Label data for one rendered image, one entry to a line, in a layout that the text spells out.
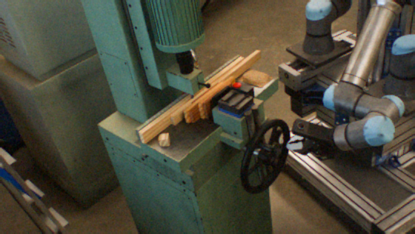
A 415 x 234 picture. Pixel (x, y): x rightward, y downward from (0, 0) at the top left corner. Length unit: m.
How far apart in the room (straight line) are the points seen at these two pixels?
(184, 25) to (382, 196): 1.33
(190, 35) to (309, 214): 1.34
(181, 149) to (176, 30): 0.41
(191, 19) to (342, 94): 0.53
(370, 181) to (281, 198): 0.50
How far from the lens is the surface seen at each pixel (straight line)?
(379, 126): 1.20
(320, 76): 2.15
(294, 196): 2.54
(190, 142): 1.56
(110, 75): 1.85
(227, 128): 1.59
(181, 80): 1.61
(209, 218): 1.79
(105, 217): 2.67
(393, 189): 2.34
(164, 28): 1.46
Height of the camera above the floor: 1.89
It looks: 37 degrees down
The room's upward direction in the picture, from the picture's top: 10 degrees counter-clockwise
